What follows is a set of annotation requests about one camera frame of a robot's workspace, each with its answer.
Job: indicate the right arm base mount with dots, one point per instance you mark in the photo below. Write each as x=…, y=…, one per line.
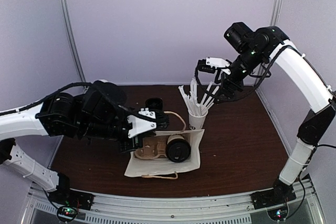
x=275, y=200

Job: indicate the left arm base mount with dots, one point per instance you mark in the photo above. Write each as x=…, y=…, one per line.
x=68, y=202

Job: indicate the stack of black cup lids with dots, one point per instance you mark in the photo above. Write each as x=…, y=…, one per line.
x=154, y=104

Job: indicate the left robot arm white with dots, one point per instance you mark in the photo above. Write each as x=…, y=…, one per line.
x=79, y=109

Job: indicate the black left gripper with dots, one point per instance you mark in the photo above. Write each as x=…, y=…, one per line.
x=137, y=143

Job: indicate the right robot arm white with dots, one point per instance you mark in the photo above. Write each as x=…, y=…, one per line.
x=272, y=46

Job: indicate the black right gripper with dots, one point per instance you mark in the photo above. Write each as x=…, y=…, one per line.
x=228, y=80

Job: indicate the brown paper takeout bag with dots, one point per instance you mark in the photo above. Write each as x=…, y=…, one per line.
x=163, y=168

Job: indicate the white paper coffee cup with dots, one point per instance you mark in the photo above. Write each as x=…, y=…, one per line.
x=173, y=138

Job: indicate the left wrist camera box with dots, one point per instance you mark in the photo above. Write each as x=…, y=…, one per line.
x=94, y=103

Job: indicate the white cup holding straws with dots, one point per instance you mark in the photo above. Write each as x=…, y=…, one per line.
x=196, y=122

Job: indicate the brown pulp cup carrier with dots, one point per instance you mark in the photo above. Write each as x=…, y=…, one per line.
x=153, y=148

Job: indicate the aluminium front rail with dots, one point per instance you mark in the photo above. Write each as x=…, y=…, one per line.
x=234, y=208

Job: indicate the black plastic cup lid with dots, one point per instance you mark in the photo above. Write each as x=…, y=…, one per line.
x=178, y=152

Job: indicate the left aluminium corner post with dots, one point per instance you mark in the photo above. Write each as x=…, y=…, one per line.
x=71, y=40

